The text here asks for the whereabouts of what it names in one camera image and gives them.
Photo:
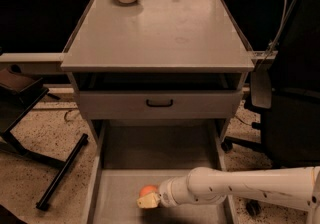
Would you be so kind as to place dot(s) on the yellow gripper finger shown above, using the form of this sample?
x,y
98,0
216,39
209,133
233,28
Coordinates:
x,y
149,201

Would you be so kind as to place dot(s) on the black office chair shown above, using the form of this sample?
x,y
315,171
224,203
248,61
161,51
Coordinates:
x,y
290,127

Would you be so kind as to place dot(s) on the orange fruit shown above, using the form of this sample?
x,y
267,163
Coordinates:
x,y
147,190

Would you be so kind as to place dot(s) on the black drawer handle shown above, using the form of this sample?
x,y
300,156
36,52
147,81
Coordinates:
x,y
159,104

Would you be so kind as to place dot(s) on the open grey middle drawer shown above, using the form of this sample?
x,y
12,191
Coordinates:
x,y
130,157

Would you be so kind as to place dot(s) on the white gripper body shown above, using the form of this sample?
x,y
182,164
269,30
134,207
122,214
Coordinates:
x,y
165,193

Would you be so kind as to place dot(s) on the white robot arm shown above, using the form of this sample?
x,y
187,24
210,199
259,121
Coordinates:
x,y
260,186

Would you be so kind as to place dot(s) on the closed grey top drawer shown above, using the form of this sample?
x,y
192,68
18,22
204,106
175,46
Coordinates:
x,y
131,105

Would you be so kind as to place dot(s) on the grey drawer cabinet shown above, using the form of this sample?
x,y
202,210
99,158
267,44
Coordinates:
x,y
157,45

